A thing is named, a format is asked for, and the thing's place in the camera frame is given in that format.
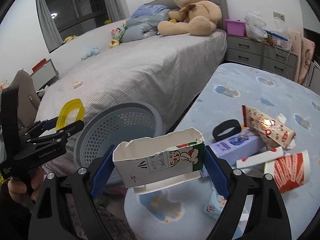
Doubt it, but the yellow plush toy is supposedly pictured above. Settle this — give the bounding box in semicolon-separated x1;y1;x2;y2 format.
64;35;77;43

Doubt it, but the folded blue quilt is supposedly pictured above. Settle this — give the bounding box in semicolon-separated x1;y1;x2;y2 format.
120;8;170;43

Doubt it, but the light blue cloud blanket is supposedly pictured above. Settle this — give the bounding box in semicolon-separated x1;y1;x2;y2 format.
124;63;319;239

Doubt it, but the purple plastic bin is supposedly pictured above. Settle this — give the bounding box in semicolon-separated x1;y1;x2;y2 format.
225;20;246;37

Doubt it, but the clear plastic bag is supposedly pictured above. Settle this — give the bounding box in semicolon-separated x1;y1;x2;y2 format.
245;11;267;42

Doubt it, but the grey curtain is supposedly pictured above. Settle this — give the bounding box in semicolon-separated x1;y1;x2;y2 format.
35;0;63;53

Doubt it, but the small peach oval object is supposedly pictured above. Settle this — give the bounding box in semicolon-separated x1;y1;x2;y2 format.
73;81;83;89

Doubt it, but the light blue wipes packet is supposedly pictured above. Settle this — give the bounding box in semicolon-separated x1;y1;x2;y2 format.
204;186;227;220

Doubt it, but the red white snack wrapper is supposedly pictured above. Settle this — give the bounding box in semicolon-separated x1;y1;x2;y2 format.
242;105;296;150

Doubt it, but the blue patterned pillow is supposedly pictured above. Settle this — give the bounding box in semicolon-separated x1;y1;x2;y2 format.
131;4;167;18

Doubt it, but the purple Zootopia toothpaste box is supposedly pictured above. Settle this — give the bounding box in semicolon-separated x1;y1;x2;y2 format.
209;128;266;167

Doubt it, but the pink folded play mat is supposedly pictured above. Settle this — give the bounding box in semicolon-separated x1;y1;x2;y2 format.
290;31;316;85

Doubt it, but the grey drawer cabinet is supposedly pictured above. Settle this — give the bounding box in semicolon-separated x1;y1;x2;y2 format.
226;35;298;80

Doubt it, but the blue stick on cabinet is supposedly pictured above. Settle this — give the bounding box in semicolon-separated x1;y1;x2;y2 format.
264;29;288;41

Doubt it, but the black elastic band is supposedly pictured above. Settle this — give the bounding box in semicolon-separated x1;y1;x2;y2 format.
212;119;242;142

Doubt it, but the left hand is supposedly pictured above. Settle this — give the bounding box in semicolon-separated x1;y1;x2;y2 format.
8;167;44;208

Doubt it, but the green pink plush doll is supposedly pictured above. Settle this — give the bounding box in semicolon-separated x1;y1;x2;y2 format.
109;22;127;48

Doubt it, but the red white paper cup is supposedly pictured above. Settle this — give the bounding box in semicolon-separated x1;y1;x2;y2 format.
264;150;310;193

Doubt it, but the dark window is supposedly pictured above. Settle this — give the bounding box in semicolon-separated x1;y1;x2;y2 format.
45;0;112;38

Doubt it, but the bed with grey checked sheet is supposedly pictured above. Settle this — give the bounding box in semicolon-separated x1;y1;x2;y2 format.
35;0;230;178

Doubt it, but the white torn milk carton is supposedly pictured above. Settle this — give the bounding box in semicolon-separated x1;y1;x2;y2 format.
113;127;205;195

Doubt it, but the grey perforated trash basket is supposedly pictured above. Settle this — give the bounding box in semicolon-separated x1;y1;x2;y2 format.
73;100;166;188

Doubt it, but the large tan teddy bear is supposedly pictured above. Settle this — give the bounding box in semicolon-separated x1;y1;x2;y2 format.
157;0;222;36

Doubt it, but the yellow tape roll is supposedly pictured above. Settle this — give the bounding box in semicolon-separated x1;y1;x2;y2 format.
55;99;85;131

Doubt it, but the light blue plush toy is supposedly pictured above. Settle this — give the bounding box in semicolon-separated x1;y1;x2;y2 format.
81;47;100;61

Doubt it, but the white red flat carton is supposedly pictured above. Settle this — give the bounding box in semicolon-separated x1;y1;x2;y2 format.
236;146;284;169

